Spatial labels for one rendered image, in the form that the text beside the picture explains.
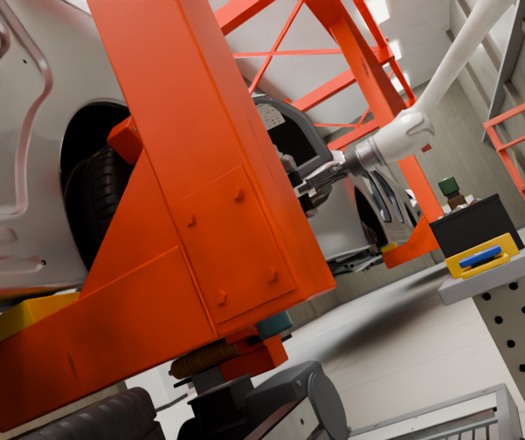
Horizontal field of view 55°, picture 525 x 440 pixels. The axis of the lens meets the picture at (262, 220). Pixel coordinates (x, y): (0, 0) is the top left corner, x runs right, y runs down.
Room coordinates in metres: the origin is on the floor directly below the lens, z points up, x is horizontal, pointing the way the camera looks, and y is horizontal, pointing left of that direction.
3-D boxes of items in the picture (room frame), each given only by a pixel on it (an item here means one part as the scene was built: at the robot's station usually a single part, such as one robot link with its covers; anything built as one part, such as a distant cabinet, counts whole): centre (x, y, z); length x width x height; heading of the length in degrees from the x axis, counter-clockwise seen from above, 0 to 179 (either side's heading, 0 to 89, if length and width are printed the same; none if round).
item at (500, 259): (0.88, -0.32, 0.46); 0.08 x 0.08 x 0.01; 69
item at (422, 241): (4.82, -1.26, 1.75); 0.68 x 0.16 x 2.45; 69
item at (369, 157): (1.40, -0.36, 0.83); 0.09 x 0.06 x 0.09; 159
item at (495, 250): (0.88, -0.32, 0.47); 0.07 x 0.07 x 0.02; 69
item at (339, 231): (6.24, -0.63, 1.49); 4.95 x 1.86 x 1.59; 159
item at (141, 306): (0.94, 0.34, 0.69); 0.52 x 0.17 x 0.35; 69
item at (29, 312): (1.00, 0.50, 0.71); 0.14 x 0.14 x 0.05; 69
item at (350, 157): (1.42, -0.29, 0.83); 0.09 x 0.08 x 0.07; 69
